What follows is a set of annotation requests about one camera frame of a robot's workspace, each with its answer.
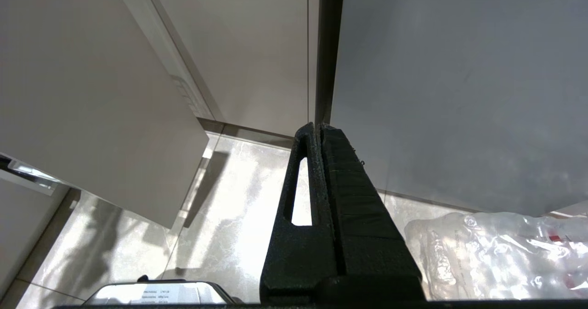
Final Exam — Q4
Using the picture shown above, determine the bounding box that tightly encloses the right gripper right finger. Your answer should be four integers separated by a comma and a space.
317, 124, 426, 302

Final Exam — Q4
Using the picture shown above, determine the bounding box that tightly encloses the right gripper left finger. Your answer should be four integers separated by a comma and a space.
260, 122, 346, 304

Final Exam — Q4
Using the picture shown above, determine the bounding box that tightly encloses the clear plastic bag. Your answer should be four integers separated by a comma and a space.
404, 211, 588, 301

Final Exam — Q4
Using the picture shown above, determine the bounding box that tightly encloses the beige cabinet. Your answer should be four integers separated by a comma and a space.
110, 0, 320, 138

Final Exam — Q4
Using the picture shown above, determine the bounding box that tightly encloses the beige open cabinet door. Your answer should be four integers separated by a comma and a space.
0, 0, 210, 230

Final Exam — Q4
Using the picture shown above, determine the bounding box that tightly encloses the beige drawer with metal rail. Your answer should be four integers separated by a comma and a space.
0, 153, 81, 298

